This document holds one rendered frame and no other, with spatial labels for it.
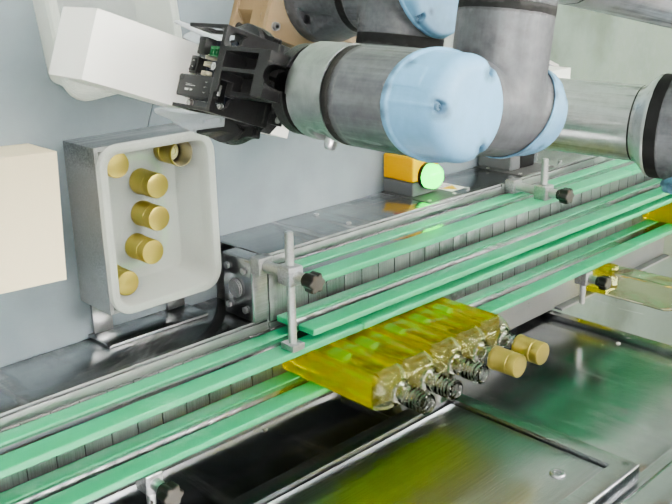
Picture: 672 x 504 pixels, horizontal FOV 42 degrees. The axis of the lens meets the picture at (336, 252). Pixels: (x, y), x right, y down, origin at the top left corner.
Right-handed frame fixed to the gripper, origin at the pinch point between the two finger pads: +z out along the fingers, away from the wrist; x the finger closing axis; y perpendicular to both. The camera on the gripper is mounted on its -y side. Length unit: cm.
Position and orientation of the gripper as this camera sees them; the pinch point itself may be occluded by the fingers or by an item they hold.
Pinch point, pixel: (190, 78)
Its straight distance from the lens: 86.8
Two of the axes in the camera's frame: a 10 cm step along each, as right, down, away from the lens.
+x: -2.3, 9.7, 0.6
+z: -6.9, -2.1, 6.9
